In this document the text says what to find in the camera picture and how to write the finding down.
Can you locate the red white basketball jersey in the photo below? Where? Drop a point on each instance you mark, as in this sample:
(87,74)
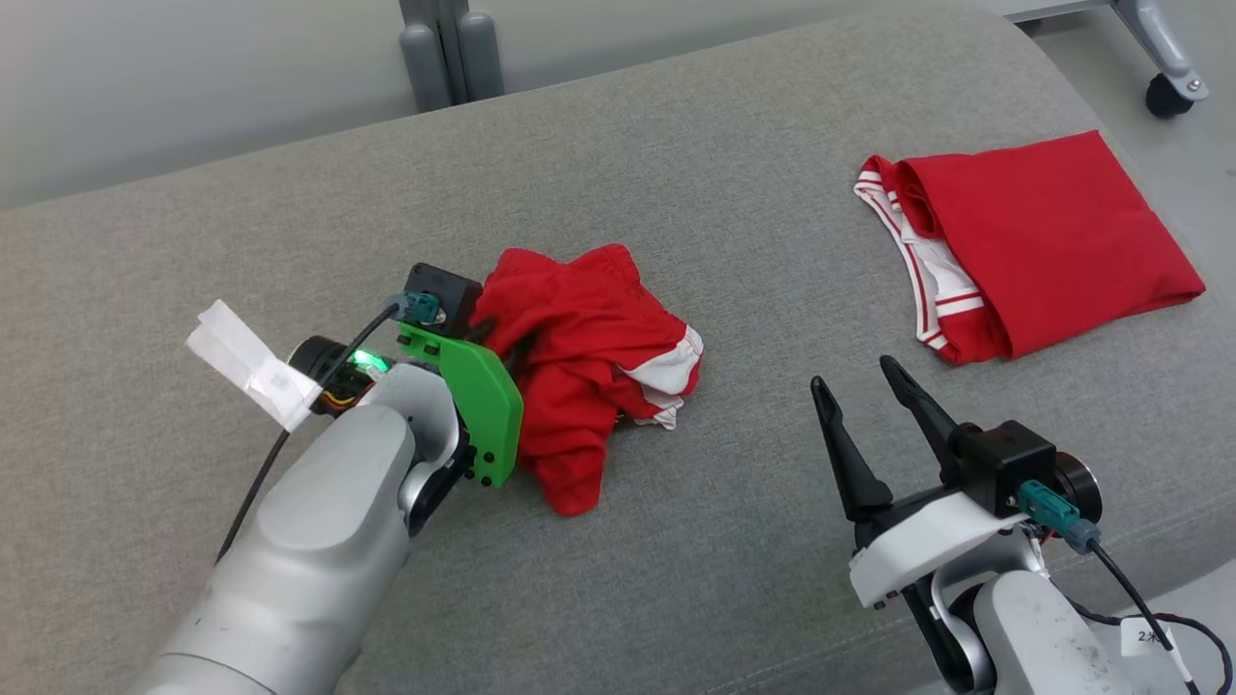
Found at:
(1043,232)

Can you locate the red shorts with white trim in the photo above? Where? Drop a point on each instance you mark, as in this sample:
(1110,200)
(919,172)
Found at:
(579,328)

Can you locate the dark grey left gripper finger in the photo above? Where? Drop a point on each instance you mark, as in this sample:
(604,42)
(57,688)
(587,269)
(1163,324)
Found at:
(519,355)

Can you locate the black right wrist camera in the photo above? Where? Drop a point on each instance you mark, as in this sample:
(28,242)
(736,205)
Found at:
(1004,463)

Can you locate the white tape tag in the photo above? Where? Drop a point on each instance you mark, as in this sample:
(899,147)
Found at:
(251,362)

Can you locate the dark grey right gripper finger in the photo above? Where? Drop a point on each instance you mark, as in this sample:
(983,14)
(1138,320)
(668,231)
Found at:
(850,463)
(927,410)

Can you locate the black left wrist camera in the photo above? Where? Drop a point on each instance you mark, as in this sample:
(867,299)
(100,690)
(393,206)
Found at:
(449,290)

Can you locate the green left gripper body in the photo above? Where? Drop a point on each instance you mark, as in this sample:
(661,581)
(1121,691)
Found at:
(483,405)

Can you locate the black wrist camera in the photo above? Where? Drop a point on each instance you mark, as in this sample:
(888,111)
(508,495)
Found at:
(1004,463)
(449,290)

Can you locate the black caster wheel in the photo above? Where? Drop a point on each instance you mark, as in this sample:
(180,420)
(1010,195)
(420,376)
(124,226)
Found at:
(1168,97)

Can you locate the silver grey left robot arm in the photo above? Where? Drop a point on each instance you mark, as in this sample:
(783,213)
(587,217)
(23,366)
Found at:
(309,541)

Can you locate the grey double partition post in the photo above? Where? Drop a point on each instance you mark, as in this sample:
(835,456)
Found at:
(449,48)

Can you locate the grey wheeled stand leg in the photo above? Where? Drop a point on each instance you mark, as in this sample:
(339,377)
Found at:
(1154,29)

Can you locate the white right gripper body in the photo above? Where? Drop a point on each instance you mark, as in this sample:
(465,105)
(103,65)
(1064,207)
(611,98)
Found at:
(927,545)

